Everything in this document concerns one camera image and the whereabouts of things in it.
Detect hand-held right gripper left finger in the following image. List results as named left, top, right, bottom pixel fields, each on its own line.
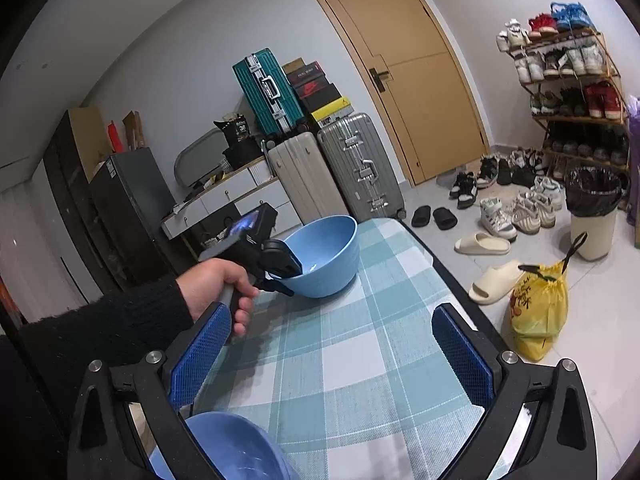
left=66, top=301, right=233, bottom=480

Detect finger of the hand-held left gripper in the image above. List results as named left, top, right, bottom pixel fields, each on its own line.
left=262, top=272, right=296, bottom=297
left=262, top=239, right=304, bottom=277

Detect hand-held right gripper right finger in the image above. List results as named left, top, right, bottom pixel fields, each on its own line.
left=430, top=303, right=597, bottom=480

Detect blue bowl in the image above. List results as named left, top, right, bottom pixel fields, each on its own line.
left=147, top=411, right=296, bottom=480
left=282, top=215, right=360, bottom=298

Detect person's left forearm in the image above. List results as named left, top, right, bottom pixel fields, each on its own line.
left=17, top=277, right=196, bottom=386

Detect person's left hand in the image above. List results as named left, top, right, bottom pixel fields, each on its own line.
left=177, top=259, right=261, bottom=338

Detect white desk with drawers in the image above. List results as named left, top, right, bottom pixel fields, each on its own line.
left=161, top=157, right=303, bottom=241

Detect beige suitcase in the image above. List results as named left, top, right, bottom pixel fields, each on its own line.
left=265, top=131, right=351, bottom=227

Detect cream slipper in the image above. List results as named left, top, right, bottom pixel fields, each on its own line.
left=454, top=232, right=512, bottom=257
left=468, top=260, right=538, bottom=307

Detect yellow plastic bag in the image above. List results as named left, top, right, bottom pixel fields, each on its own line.
left=509, top=232, right=588, bottom=362

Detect teal checked tablecloth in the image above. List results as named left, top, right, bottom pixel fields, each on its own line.
left=125, top=217, right=506, bottom=480

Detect silver suitcase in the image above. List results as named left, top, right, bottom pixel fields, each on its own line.
left=316, top=112, right=407, bottom=222

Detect black paper bag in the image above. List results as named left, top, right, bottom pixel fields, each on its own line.
left=213, top=114, right=251, bottom=147

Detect dark grey fridge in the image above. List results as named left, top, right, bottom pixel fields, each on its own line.
left=90, top=147, right=188, bottom=281

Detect teal suitcase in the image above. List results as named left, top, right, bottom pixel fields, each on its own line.
left=232, top=48, right=307, bottom=137

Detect yellow and black shoe box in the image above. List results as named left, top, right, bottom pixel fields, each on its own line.
left=309, top=96, right=354, bottom=122

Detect scattered assorted sneakers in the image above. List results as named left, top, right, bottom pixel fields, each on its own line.
left=449, top=147, right=568, bottom=240

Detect brown cardboard box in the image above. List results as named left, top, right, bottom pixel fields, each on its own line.
left=122, top=110, right=149, bottom=150

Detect red and black shoe box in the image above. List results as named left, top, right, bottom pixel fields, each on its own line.
left=292, top=77, right=334, bottom=99

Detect trash bin with black bag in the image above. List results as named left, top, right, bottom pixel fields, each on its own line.
left=565, top=166, right=623, bottom=262

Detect black cabinet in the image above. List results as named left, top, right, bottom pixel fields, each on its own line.
left=42, top=112, right=131, bottom=296

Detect wooden door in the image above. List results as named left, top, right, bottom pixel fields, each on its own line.
left=304, top=0, right=491, bottom=187

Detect large cardboard box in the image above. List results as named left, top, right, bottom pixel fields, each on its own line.
left=67, top=106, right=109, bottom=183

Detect wooden shoe rack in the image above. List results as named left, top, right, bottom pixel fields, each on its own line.
left=500, top=30, right=632, bottom=176

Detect rows of assorted sneakers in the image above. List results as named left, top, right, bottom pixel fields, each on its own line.
left=495, top=1, right=631, bottom=166

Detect door handle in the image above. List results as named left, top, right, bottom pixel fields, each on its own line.
left=369, top=66, right=392, bottom=93

